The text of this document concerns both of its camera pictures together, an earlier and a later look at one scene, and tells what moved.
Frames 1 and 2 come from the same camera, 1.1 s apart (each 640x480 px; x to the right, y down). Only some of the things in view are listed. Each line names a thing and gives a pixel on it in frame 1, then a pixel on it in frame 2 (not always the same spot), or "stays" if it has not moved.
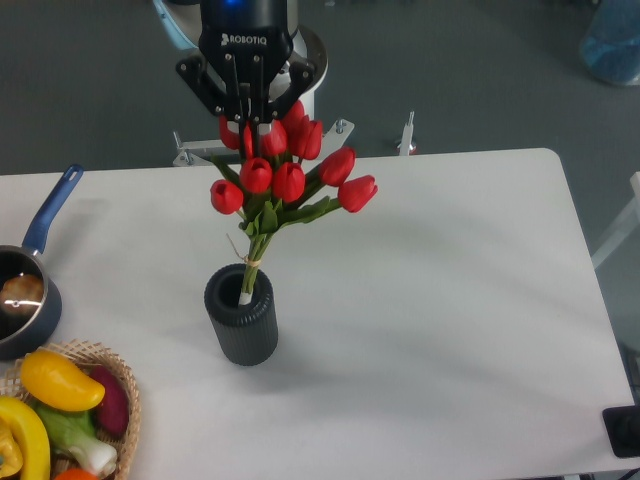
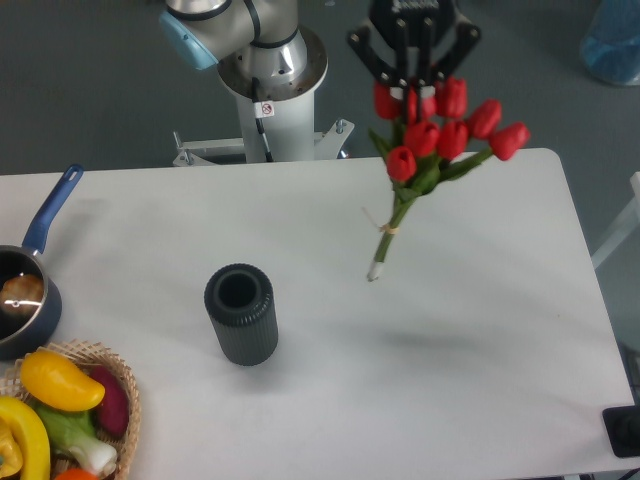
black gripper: x=247 y=42 to x=405 y=24
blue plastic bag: x=610 y=47 stays
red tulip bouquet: x=280 y=179 to x=435 y=134
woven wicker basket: x=87 y=356 stays
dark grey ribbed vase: x=245 y=335 stays
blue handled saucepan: x=30 y=304 stays
